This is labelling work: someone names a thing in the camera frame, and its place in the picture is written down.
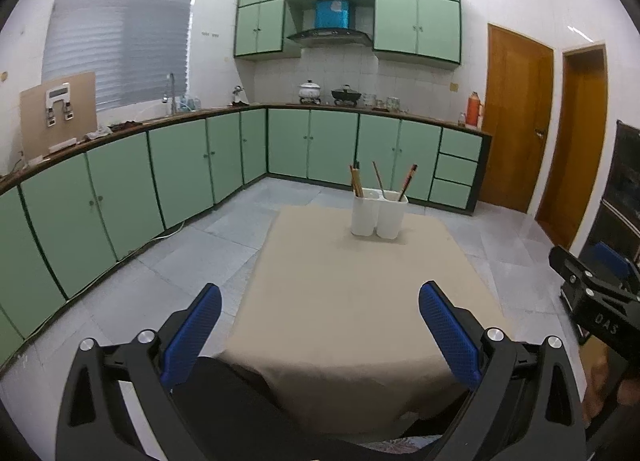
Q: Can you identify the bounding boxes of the blue box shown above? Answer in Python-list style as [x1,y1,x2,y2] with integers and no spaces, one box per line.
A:
[315,0,350,30]

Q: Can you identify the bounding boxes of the cardboard panel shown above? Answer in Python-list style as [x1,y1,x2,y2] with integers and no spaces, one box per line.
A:
[20,72,97,162]

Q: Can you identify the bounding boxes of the person's right hand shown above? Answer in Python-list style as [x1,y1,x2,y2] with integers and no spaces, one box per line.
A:
[582,341,640,409]

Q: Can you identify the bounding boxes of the white utensil holder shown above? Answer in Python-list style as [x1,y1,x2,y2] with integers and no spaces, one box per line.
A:
[351,187,383,237]
[376,191,409,240]

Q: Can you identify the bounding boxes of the beige tablecloth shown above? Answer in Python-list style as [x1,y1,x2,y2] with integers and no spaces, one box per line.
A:
[215,205,506,442]

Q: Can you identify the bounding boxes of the white floor cable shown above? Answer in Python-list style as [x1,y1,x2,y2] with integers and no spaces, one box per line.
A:
[150,221,186,242]

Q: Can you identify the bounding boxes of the green drawer stack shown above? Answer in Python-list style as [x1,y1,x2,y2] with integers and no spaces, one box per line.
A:
[429,127,483,209]

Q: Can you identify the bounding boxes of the range hood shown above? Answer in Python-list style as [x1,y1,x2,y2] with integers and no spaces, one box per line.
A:
[286,28,373,48]

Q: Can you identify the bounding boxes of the window blind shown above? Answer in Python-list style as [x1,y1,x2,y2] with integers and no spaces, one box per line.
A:
[42,0,198,114]

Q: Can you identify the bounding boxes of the black cabinet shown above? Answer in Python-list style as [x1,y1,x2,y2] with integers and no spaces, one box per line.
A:
[585,121,640,264]

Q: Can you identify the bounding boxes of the metal faucet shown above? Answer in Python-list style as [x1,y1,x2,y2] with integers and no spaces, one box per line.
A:
[164,73,178,116]

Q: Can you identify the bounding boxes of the green base cabinets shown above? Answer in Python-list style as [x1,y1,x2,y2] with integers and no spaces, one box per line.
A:
[0,105,493,372]

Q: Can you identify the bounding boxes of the green wall cabinets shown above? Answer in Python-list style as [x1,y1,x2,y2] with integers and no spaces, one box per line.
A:
[234,0,462,69]

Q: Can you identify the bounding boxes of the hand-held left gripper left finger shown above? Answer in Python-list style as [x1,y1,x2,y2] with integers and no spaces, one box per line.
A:
[55,283,223,461]

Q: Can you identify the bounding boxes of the white plastic bracket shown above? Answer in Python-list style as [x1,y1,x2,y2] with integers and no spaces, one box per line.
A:
[45,83,75,128]

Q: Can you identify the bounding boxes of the wooden door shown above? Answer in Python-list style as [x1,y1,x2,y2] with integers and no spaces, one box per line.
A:
[535,43,608,252]
[480,23,555,214]

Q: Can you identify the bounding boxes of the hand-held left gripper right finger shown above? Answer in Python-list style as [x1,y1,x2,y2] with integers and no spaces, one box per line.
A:
[419,281,586,461]

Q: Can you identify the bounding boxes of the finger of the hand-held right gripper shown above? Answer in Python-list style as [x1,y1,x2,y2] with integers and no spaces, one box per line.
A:
[549,246,596,292]
[587,241,632,284]

